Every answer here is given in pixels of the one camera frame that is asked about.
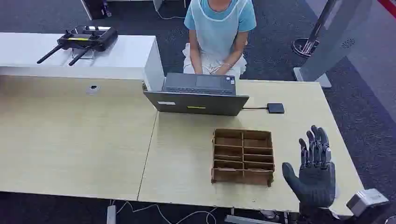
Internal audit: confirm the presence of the grey desk foot bar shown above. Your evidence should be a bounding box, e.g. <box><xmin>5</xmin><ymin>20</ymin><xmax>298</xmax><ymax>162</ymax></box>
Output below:
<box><xmin>225</xmin><ymin>215</ymin><xmax>279</xmax><ymax>224</ymax></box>

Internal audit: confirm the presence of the person's left hand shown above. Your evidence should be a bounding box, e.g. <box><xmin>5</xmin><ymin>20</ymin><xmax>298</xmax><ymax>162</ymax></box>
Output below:
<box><xmin>215</xmin><ymin>64</ymin><xmax>231</xmax><ymax>76</ymax></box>

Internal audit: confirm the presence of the white cable under desk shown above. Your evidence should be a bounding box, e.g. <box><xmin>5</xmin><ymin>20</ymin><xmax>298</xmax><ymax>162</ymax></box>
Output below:
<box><xmin>110</xmin><ymin>199</ymin><xmax>217</xmax><ymax>224</ymax></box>

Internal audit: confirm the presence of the white cabinet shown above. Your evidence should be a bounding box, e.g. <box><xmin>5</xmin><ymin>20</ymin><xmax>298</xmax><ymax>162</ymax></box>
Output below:
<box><xmin>0</xmin><ymin>32</ymin><xmax>165</xmax><ymax>92</ymax></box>

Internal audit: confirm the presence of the wooden compartment box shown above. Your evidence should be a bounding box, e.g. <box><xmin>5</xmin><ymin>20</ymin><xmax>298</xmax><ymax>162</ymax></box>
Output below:
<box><xmin>211</xmin><ymin>128</ymin><xmax>276</xmax><ymax>188</ymax></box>

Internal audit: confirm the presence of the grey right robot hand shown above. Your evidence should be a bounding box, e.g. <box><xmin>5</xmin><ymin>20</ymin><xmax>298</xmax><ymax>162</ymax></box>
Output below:
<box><xmin>282</xmin><ymin>125</ymin><xmax>337</xmax><ymax>208</ymax></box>

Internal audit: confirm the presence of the white floor cable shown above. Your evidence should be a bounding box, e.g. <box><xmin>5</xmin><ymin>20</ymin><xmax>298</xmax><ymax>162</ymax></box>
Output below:
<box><xmin>154</xmin><ymin>0</ymin><xmax>186</xmax><ymax>20</ymax></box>

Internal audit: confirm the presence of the small black hub box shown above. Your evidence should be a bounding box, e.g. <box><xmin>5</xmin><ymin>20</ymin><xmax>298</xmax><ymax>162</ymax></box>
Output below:
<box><xmin>267</xmin><ymin>103</ymin><xmax>285</xmax><ymax>114</ymax></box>

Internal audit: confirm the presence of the red strip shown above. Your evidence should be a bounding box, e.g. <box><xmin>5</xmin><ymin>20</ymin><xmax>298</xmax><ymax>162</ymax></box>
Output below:
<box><xmin>378</xmin><ymin>0</ymin><xmax>396</xmax><ymax>11</ymax></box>

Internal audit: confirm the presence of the white power strip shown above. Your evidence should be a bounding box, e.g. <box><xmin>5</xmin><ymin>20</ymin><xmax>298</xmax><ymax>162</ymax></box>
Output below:
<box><xmin>106</xmin><ymin>205</ymin><xmax>117</xmax><ymax>224</ymax></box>

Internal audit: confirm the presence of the person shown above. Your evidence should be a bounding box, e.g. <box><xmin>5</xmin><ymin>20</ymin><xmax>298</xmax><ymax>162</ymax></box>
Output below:
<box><xmin>182</xmin><ymin>0</ymin><xmax>257</xmax><ymax>77</ymax></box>

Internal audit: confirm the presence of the metal stanchion with round base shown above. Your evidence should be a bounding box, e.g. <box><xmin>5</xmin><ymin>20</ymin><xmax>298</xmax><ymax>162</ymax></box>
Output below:
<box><xmin>291</xmin><ymin>0</ymin><xmax>338</xmax><ymax>59</ymax></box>

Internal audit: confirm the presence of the black remote controller with antennas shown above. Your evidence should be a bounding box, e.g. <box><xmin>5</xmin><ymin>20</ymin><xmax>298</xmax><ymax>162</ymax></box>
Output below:
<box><xmin>36</xmin><ymin>25</ymin><xmax>119</xmax><ymax>67</ymax></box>

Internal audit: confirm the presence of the grey kiosk stand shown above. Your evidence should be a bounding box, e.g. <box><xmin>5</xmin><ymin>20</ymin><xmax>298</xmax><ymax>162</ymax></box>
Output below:
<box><xmin>293</xmin><ymin>0</ymin><xmax>374</xmax><ymax>89</ymax></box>

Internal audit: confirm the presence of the wire controller stand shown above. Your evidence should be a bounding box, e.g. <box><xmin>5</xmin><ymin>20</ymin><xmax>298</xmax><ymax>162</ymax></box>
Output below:
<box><xmin>71</xmin><ymin>48</ymin><xmax>94</xmax><ymax>60</ymax></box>

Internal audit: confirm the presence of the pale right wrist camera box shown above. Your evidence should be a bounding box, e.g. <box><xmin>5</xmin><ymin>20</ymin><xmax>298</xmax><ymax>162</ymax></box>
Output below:
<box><xmin>346</xmin><ymin>189</ymin><xmax>390</xmax><ymax>217</ymax></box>

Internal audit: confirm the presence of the grey open laptop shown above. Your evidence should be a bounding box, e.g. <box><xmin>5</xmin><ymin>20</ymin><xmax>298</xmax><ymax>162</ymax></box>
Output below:
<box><xmin>143</xmin><ymin>72</ymin><xmax>250</xmax><ymax>117</ymax></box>

